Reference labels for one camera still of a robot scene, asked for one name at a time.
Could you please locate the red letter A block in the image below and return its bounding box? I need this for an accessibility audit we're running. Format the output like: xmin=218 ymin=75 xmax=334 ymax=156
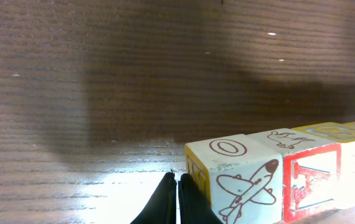
xmin=247 ymin=128 xmax=343 ymax=224

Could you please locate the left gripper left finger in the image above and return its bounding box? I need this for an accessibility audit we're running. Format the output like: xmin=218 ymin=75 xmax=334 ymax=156
xmin=131 ymin=172 xmax=177 ymax=224

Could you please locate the wooden block green bottom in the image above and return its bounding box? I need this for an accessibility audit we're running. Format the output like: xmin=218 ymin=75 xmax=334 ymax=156
xmin=295 ymin=121 xmax=355 ymax=209

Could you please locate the wooden block green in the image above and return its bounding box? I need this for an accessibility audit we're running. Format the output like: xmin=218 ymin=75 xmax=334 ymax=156
xmin=295 ymin=121 xmax=355 ymax=209
xmin=184 ymin=134 xmax=283 ymax=224

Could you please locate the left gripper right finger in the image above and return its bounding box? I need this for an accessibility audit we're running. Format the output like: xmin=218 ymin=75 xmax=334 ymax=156
xmin=178 ymin=173 xmax=222 ymax=224

